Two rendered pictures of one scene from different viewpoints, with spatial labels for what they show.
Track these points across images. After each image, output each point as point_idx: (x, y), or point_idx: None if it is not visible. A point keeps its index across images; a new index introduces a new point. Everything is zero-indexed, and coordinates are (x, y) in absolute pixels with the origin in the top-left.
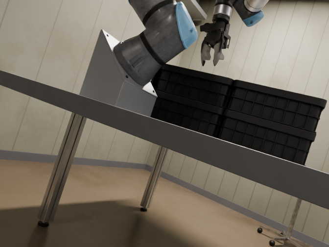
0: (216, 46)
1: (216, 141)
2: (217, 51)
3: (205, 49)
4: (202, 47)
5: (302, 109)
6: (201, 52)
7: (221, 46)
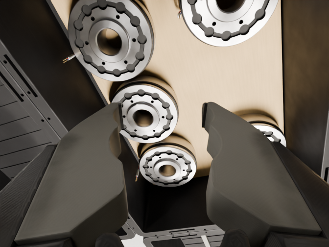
0: (87, 190)
1: None
2: (77, 146)
3: (230, 160)
4: (302, 180)
5: None
6: (266, 143)
7: (9, 186)
